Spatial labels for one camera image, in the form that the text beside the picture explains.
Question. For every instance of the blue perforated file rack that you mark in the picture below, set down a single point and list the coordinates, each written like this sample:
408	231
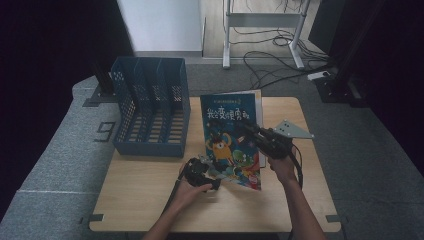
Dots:
150	151

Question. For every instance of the blue cartoon picture book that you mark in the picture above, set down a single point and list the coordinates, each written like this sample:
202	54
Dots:
230	106

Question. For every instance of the white metal desk frame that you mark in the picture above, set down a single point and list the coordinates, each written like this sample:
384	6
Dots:
227	33

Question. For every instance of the black metal stand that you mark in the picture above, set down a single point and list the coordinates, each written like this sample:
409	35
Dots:
105	83
343	76

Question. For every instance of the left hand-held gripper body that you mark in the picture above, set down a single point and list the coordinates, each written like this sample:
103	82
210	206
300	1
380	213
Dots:
198	173

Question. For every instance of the person's right hand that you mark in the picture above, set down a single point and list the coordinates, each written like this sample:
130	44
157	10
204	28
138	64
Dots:
283	170

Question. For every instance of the white power strip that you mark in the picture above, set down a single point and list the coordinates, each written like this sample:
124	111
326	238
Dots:
318	75

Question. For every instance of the person's left hand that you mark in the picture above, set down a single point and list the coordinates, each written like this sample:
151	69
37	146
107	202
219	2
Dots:
186	196

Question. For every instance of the dark curtain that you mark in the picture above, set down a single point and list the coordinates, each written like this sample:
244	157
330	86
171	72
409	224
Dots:
400	83
40	66

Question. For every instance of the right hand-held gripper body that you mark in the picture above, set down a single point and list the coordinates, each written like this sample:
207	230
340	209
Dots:
276	145

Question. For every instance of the white partition panel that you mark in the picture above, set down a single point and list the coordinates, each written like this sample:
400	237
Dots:
163	26

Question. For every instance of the white-edged book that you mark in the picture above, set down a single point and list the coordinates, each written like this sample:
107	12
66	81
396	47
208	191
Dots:
259	111

